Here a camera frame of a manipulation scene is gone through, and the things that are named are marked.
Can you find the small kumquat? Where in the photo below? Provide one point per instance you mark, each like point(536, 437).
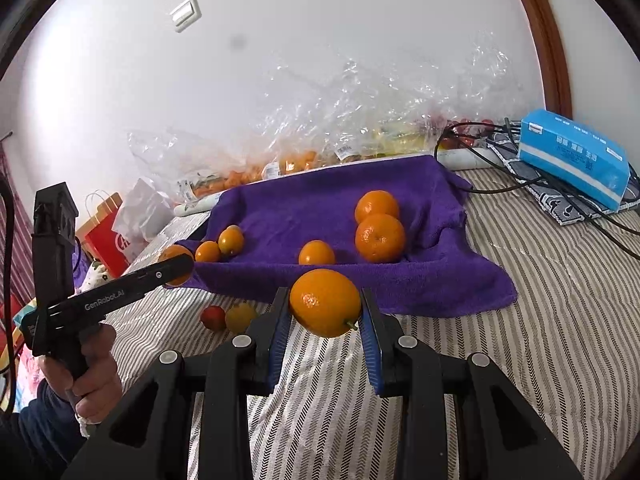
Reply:
point(207, 252)
point(231, 242)

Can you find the white plastic bag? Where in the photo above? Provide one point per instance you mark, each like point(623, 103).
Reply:
point(142, 210)

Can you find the red paper bag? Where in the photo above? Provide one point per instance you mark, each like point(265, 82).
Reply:
point(107, 245)

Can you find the person's left hand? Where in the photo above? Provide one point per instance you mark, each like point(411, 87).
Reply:
point(102, 370)

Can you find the small orange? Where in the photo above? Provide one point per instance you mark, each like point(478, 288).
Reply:
point(172, 255)

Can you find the yellow cherry tomato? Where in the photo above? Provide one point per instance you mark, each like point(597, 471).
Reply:
point(241, 318)

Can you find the red striped cloth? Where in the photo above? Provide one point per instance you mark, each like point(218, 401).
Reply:
point(24, 265)

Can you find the clear bag of tangerines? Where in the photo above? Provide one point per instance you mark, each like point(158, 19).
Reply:
point(210, 182)

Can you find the purple towel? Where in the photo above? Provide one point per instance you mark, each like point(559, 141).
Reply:
point(310, 200)

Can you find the red cherry tomato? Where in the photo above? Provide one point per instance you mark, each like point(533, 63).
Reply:
point(213, 318)

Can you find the blue tissue pack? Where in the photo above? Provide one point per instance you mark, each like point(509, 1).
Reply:
point(570, 155)

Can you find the white light switch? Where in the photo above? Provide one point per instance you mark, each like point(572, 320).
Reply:
point(186, 12)

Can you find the grey patterned cloth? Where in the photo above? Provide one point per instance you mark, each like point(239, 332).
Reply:
point(565, 207)

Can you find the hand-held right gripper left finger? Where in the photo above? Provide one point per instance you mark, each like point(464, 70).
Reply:
point(280, 340)

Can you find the large orange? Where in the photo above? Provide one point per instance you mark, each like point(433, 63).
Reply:
point(380, 238)
point(322, 302)
point(377, 205)

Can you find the clear bag of red tomatoes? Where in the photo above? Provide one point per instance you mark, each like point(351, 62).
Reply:
point(465, 127)

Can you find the clear bag of kumquats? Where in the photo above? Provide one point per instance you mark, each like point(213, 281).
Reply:
point(297, 160)

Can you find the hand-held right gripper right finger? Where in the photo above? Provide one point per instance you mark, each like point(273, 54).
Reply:
point(372, 345)

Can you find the wooden door frame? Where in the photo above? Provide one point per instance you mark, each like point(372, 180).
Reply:
point(545, 45)

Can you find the person's left forearm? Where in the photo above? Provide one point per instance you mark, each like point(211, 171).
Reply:
point(35, 435)

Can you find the medium orange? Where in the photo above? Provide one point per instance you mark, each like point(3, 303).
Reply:
point(316, 254)

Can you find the striped bedsheet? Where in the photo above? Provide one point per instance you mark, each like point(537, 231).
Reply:
point(550, 335)

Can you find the clear plastic bags of fruit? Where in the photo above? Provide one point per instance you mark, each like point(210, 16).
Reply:
point(465, 159)

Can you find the clear bag of brown nuts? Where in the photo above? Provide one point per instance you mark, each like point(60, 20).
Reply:
point(350, 152)

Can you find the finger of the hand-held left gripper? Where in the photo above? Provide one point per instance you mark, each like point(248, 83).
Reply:
point(167, 270)

